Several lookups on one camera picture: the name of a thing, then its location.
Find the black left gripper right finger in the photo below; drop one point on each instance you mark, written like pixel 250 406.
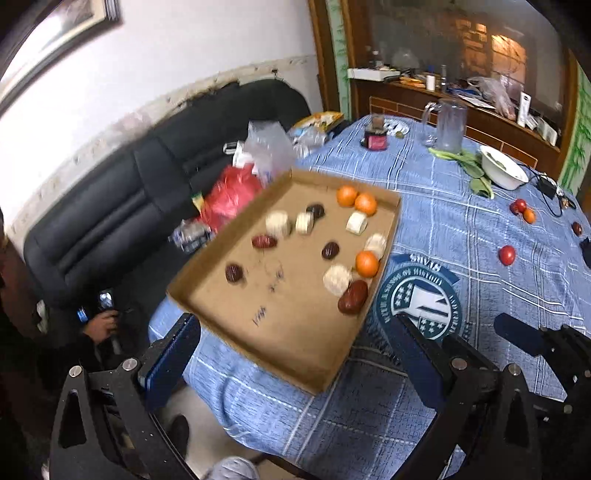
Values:
pixel 425 362

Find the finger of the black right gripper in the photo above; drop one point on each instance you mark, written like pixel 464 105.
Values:
pixel 521 335

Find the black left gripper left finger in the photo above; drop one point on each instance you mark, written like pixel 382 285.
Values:
pixel 164 362

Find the large wrinkled red date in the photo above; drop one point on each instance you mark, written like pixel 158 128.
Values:
pixel 353 299

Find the large round beige cake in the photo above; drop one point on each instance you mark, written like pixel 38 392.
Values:
pixel 336 279

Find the small beige cake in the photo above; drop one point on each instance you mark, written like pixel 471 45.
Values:
pixel 376 244

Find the dark date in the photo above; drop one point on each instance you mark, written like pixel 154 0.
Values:
pixel 317 210
pixel 330 250

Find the beige cake cylinder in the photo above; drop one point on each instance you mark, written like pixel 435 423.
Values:
pixel 357 223

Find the beige cake cube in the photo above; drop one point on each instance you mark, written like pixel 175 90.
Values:
pixel 278 224
pixel 304 223

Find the red tomato centre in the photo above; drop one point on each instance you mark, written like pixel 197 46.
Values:
pixel 507 255

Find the red tomato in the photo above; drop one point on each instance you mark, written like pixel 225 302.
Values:
pixel 521 205
pixel 507 255

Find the black device table edge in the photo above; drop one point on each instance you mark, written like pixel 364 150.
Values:
pixel 585 246

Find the blue plaid tablecloth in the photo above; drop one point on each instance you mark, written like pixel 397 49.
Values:
pixel 442 270

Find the far red tomato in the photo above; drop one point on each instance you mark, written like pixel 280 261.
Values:
pixel 521 205

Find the black sofa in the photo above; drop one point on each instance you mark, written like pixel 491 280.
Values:
pixel 125 208

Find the black power adapter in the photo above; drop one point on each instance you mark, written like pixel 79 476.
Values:
pixel 547 186

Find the cardboard tray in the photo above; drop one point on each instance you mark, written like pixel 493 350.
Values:
pixel 270 305

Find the white bowl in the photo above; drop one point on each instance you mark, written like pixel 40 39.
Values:
pixel 502 169

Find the green leafy vegetable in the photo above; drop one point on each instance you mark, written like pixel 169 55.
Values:
pixel 480 184

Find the red plastic bag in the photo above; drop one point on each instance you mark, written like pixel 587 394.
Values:
pixel 232 191

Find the red label jar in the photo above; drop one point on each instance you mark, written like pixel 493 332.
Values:
pixel 376 136

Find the clear plastic pitcher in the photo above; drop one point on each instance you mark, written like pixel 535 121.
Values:
pixel 450 126

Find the clear plastic bag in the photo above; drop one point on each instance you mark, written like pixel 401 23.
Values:
pixel 269 150

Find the wooden cabinet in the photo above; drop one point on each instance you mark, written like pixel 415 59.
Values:
pixel 398 56

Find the framed picture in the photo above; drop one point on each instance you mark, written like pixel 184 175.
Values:
pixel 48 31

